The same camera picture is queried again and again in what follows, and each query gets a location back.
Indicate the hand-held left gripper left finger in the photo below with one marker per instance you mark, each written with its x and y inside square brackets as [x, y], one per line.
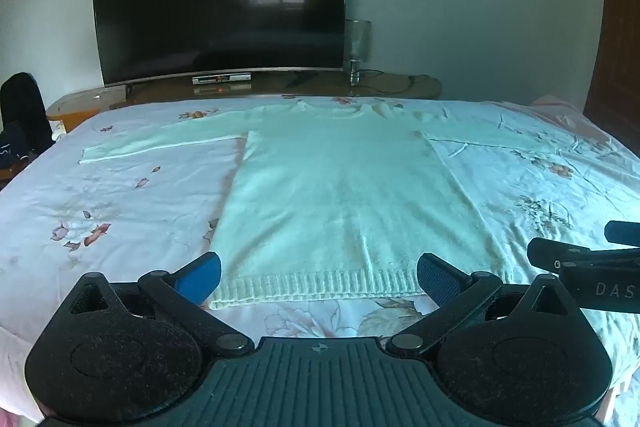
[202, 279]

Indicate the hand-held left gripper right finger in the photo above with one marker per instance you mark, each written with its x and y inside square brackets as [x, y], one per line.
[437, 277]

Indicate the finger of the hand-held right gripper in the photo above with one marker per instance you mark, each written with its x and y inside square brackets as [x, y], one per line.
[622, 233]
[550, 254]

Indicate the white knit sweater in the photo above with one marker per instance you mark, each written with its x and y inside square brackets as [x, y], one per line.
[335, 197]

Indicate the floral bed sheet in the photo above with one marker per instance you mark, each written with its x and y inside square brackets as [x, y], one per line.
[110, 207]

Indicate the silver set-top box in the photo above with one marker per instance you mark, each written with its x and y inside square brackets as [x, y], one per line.
[221, 80]

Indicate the brown wooden door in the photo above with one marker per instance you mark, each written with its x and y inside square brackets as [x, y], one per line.
[617, 32]

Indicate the wooden television stand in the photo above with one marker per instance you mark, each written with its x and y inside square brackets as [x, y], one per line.
[280, 87]

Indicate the black chair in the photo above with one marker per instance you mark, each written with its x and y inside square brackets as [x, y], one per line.
[22, 107]

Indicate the glass table lamp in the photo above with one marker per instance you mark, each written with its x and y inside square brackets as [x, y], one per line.
[358, 39]

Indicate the large black television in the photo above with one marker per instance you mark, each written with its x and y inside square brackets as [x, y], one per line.
[215, 2]

